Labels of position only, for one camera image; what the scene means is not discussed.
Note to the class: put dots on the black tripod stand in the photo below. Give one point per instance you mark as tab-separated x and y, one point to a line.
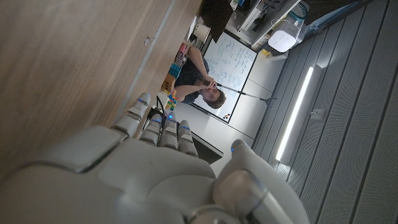
248	95

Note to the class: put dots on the whiteboard with writing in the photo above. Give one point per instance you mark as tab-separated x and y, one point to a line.
230	62

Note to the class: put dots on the long ceiling light strip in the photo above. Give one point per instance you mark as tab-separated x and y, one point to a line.
293	115

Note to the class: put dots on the rubik's cube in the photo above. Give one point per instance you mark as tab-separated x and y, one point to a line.
171	101

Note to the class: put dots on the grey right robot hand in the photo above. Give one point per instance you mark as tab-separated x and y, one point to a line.
149	183

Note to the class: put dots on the red puzzle box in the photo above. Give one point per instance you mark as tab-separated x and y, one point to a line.
181	53

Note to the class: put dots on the wooden block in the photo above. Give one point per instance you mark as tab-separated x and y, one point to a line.
168	84

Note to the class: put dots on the seated person in dark shirt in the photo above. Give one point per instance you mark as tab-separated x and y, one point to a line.
189	74

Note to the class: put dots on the white shelf cabinet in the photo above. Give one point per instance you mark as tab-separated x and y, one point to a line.
259	18

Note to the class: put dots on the teal rimmed net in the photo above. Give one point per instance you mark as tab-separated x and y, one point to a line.
300	12

